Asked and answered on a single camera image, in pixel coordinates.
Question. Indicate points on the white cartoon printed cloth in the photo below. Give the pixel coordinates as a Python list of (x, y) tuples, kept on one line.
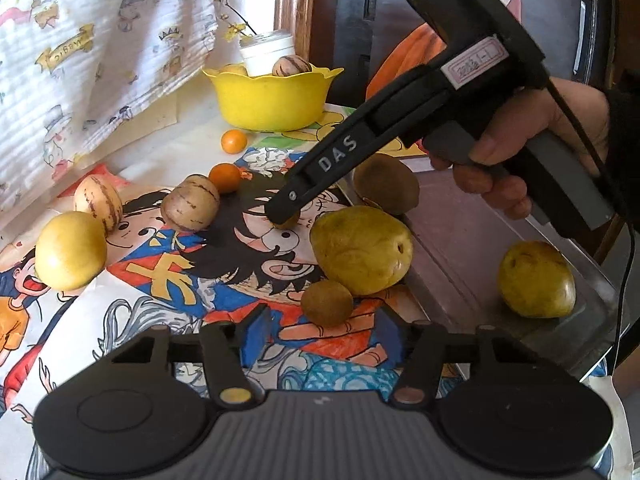
[(100, 60)]

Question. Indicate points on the small orange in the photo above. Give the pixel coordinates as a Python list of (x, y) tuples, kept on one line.
[(233, 141), (225, 178)]

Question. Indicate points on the yellow plastic bowl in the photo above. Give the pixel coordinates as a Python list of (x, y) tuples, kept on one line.
[(270, 105)]

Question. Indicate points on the cartoon character drawing sheet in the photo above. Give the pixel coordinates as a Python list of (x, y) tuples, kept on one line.
[(165, 270)]

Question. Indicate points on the orange rounded object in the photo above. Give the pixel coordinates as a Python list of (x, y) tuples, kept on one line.
[(400, 55)]

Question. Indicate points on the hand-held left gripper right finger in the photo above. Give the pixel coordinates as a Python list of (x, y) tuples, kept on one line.
[(387, 334)]

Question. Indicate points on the large brown kiwi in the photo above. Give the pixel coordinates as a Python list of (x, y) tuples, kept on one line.
[(387, 182)]

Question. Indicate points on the dark furniture panel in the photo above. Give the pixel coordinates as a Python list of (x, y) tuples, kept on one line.
[(350, 35)]

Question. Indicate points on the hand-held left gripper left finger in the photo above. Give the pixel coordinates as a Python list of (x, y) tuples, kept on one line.
[(256, 332)]

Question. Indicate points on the person's right hand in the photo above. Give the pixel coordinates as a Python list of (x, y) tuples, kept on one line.
[(560, 110)]

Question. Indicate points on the wooden frame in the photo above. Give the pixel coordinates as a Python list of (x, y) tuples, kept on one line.
[(300, 0)]

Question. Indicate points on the white cup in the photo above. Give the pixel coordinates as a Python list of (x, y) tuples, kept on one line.
[(265, 57)]

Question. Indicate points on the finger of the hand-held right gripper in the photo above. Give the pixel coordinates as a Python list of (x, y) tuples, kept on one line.
[(335, 157)]

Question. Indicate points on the person's right forearm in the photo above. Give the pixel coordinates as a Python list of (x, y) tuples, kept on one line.
[(625, 125)]

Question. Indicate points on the round yellow fruit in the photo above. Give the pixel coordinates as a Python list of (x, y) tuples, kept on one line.
[(70, 251)]

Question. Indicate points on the small brown kiwi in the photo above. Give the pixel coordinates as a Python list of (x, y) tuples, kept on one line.
[(327, 302)]

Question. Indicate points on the metal tray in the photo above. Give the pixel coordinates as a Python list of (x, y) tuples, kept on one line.
[(460, 260)]

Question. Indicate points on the small yellow fruit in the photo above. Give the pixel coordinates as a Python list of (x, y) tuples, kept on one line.
[(234, 70)]

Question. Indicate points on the large lumpy yellow fruit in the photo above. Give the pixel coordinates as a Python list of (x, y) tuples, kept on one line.
[(362, 251)]

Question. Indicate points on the striped pepino melon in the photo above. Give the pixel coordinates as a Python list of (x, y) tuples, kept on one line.
[(292, 66), (97, 203), (191, 203)]

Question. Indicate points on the yellow flower twig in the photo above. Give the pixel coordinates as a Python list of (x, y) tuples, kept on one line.
[(235, 27)]

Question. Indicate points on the small yellow-brown fruit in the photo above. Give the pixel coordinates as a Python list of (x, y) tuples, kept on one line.
[(291, 220)]

